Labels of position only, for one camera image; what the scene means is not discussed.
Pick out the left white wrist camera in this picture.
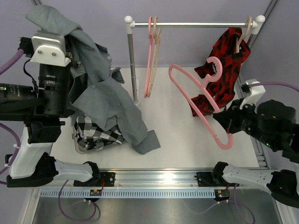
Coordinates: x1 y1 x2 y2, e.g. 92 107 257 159
30 30 71 67

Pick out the black white checkered shirt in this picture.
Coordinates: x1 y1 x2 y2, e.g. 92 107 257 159
73 114 128 151

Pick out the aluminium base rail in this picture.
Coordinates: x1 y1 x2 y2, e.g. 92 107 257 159
30 168 281 189

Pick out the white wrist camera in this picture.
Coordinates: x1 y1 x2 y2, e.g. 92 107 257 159
30 30 71 67
239 79 266 110

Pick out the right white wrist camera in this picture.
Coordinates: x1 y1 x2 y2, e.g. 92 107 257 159
239 79 266 110

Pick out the beige hanger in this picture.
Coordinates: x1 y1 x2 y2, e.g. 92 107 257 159
147 16 161 98
235 16 253 53

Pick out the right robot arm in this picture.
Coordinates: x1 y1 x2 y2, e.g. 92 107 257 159
211 99 299 208

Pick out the red black plaid shirt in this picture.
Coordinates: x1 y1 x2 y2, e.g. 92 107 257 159
190 27 251 117

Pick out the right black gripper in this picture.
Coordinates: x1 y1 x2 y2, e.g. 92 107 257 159
214 97 277 148

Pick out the metal clothes rack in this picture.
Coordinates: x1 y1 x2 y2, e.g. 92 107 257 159
124 15 266 106

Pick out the pink hanger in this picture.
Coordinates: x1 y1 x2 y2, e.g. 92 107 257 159
143 16 154 98
168 56 234 150

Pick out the grey shirt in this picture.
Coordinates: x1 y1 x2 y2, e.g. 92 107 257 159
26 5 160 154

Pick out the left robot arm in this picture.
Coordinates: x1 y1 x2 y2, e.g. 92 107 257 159
0 31 101 188

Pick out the clear plastic bin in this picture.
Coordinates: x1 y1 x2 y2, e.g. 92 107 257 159
70 116 131 155

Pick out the slotted cable duct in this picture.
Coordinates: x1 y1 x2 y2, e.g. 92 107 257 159
40 189 215 198

